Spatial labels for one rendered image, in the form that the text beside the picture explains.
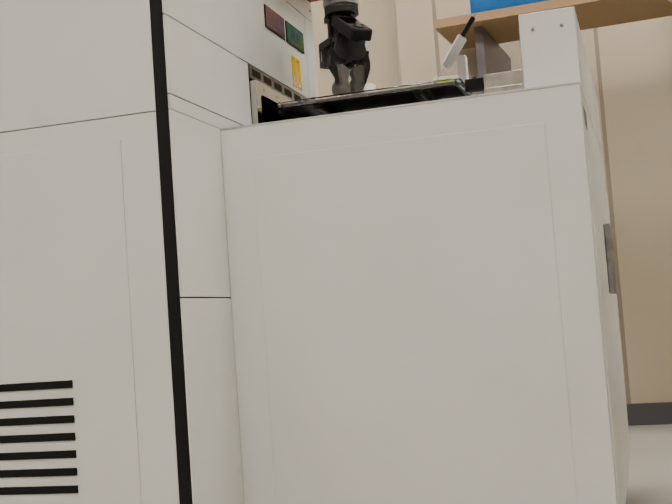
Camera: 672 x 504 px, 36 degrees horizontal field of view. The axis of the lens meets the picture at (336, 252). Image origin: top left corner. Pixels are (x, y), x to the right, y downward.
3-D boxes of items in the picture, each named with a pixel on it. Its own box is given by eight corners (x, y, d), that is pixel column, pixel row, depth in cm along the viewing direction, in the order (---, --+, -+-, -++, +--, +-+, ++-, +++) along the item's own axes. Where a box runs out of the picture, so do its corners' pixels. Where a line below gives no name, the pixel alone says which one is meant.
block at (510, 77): (484, 89, 194) (483, 73, 195) (487, 92, 198) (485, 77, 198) (527, 83, 192) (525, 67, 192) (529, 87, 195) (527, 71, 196)
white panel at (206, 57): (155, 110, 165) (141, -133, 168) (313, 171, 243) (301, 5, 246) (173, 107, 164) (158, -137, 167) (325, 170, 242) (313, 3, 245)
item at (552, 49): (524, 95, 174) (517, 14, 175) (553, 143, 227) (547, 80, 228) (581, 88, 171) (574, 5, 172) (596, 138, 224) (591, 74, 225)
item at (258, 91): (250, 128, 199) (247, 80, 200) (319, 158, 241) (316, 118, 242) (259, 127, 199) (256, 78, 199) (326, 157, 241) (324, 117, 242)
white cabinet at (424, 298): (249, 600, 177) (219, 130, 183) (385, 497, 269) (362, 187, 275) (636, 603, 159) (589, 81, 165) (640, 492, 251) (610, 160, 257)
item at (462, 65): (442, 93, 236) (438, 36, 237) (446, 97, 239) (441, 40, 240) (469, 90, 234) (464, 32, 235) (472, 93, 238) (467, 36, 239)
